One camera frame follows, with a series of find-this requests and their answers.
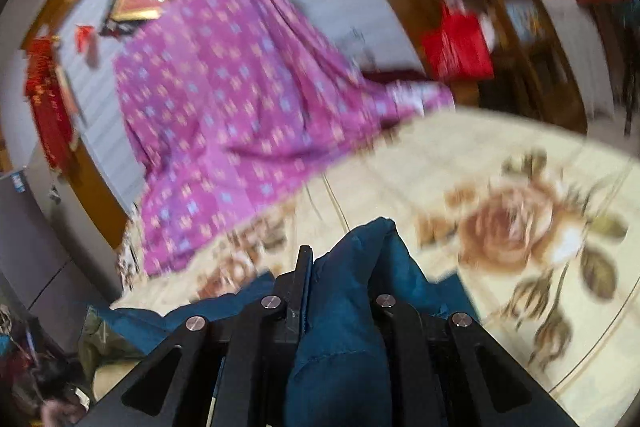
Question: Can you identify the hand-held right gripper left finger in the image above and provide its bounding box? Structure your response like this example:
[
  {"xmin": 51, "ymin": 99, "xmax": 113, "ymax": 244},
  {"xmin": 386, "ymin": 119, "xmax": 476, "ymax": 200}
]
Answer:
[{"xmin": 95, "ymin": 246, "xmax": 316, "ymax": 427}]

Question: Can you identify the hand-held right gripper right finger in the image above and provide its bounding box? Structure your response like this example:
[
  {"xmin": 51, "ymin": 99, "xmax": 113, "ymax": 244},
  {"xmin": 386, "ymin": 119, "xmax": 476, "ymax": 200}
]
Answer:
[{"xmin": 372, "ymin": 293, "xmax": 577, "ymax": 427}]

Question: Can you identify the teal quilted puffer jacket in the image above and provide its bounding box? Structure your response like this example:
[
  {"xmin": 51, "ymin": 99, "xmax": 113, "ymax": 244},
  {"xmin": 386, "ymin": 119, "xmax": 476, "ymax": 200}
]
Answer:
[{"xmin": 87, "ymin": 216, "xmax": 478, "ymax": 427}]

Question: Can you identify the cream floral bed sheet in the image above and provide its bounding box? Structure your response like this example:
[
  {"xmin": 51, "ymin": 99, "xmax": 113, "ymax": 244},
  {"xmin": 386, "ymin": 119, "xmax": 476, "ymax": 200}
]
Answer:
[{"xmin": 107, "ymin": 106, "xmax": 640, "ymax": 427}]

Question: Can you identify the purple floral blanket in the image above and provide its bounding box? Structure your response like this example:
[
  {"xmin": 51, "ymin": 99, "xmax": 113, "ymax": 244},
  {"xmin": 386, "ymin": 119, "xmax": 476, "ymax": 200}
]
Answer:
[{"xmin": 111, "ymin": 0, "xmax": 457, "ymax": 279}]

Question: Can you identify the dark clutter pile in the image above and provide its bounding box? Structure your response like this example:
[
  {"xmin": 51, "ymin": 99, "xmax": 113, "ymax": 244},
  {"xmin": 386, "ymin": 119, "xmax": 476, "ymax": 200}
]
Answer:
[{"xmin": 0, "ymin": 299, "xmax": 98, "ymax": 427}]

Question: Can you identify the grey cabinet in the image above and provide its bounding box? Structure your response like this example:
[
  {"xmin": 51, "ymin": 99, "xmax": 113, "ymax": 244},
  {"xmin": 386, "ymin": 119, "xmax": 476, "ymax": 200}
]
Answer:
[{"xmin": 0, "ymin": 154, "xmax": 128, "ymax": 325}]

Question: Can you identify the red gift bag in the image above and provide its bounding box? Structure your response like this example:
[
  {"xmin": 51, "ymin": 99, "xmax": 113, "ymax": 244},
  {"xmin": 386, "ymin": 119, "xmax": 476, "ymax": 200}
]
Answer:
[{"xmin": 419, "ymin": 3, "xmax": 497, "ymax": 82}]

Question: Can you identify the wooden shelf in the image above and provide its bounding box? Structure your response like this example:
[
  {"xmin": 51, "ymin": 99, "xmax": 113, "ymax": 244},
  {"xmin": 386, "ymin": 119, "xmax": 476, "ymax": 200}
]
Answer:
[{"xmin": 477, "ymin": 0, "xmax": 592, "ymax": 135}]

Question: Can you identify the red hanging ornament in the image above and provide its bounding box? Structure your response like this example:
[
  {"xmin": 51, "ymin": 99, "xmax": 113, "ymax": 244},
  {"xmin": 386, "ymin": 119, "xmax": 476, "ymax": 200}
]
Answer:
[{"xmin": 22, "ymin": 34, "xmax": 83, "ymax": 175}]

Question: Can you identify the red paper envelope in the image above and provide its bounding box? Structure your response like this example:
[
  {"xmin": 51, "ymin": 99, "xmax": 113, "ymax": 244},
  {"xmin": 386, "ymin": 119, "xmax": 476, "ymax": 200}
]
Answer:
[{"xmin": 74, "ymin": 23, "xmax": 102, "ymax": 68}]

